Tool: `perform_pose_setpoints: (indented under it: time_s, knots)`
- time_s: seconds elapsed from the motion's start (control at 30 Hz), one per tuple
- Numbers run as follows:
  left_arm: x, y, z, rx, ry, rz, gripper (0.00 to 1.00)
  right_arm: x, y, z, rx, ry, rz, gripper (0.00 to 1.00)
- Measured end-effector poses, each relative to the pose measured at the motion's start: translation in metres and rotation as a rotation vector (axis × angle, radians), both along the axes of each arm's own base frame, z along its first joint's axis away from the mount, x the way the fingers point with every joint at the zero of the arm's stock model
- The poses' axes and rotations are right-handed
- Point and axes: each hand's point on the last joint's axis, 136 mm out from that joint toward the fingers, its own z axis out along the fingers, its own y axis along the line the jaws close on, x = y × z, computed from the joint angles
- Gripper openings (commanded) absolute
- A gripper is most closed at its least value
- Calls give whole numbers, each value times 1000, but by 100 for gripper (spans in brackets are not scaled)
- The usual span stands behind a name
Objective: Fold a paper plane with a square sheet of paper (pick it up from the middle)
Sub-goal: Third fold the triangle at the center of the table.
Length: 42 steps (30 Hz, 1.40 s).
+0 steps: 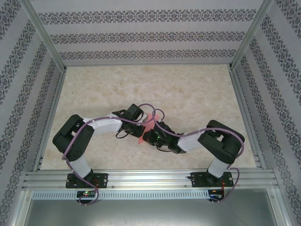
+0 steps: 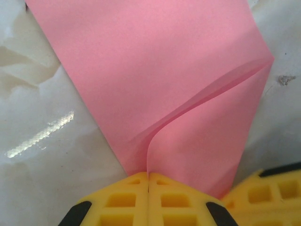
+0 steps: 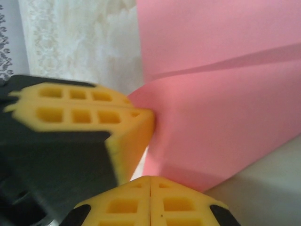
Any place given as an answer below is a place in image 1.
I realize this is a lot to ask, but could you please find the long aluminium mounting rail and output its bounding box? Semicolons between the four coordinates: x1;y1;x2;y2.
22;169;280;190

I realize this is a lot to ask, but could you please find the aluminium side rail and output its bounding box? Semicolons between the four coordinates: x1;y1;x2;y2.
229;68;268;170
32;67;68;172

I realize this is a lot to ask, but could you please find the wrist black cable loop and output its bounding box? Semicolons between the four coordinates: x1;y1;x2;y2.
156;145;176;153
115;130;132;140

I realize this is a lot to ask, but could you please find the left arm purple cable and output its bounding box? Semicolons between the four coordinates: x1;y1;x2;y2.
61;103;157;207

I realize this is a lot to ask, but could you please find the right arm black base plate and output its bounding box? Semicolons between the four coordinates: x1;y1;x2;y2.
191;171;235;188

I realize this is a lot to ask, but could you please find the aluminium corner post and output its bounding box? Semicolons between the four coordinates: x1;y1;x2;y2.
228;0;276;71
22;0;67;73

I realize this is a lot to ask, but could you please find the left wrist black cable loop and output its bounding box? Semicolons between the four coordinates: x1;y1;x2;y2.
115;130;132;140

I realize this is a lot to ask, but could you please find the pink cloth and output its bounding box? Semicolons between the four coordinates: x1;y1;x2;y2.
137;113;163;145

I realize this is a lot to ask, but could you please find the grey sheet metal shelf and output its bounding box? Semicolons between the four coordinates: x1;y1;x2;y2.
17;188;289;226

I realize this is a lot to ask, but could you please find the right wrist black cable loop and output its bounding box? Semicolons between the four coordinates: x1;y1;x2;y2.
156;145;176;153

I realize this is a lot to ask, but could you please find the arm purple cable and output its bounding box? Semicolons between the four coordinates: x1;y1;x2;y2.
61;103;157;207
152;108;245;205

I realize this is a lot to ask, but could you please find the slotted grey cable duct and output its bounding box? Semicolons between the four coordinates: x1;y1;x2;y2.
32;189;210;200

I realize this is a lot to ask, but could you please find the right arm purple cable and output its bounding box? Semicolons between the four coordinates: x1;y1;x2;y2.
152;108;245;205

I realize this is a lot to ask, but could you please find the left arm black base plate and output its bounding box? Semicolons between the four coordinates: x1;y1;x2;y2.
66;173;109;189

